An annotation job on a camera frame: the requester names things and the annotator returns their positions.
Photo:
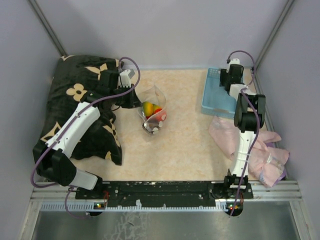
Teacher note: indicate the pink cloth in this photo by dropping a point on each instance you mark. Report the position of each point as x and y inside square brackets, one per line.
[266, 162]

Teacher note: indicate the clear dotted zip bag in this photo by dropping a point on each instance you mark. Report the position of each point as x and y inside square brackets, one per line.
[156, 97]

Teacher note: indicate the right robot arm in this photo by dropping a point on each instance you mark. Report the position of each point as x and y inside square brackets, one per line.
[249, 118]

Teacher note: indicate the dark brown toy fruit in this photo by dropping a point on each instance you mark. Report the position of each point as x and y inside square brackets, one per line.
[151, 127]

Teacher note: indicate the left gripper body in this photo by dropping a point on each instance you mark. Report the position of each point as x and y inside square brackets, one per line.
[125, 101]

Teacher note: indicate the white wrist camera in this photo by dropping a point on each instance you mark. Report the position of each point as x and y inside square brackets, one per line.
[233, 61]
[124, 79]

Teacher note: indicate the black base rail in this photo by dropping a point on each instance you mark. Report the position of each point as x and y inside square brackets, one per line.
[156, 194]

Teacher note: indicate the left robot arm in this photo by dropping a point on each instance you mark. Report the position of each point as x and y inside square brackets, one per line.
[60, 147]

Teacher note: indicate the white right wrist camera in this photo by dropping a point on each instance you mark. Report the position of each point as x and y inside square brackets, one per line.
[233, 61]

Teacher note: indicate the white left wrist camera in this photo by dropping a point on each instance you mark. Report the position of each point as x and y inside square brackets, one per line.
[124, 79]

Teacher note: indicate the blue plastic basket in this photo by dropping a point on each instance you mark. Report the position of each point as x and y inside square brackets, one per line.
[216, 101]

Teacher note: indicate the green orange toy mango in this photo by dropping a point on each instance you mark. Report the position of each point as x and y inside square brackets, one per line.
[148, 108]

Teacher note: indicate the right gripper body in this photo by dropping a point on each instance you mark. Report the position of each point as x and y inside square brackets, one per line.
[224, 77]

